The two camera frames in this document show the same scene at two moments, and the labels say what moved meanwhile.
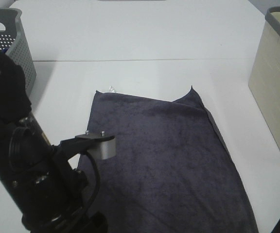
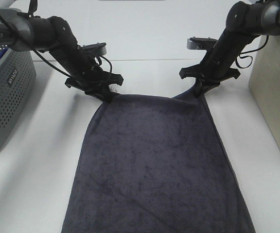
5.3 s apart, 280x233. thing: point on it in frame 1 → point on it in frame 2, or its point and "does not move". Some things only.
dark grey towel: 172,172 does not move
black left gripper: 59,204 → 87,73
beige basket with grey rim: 272,79 does not move
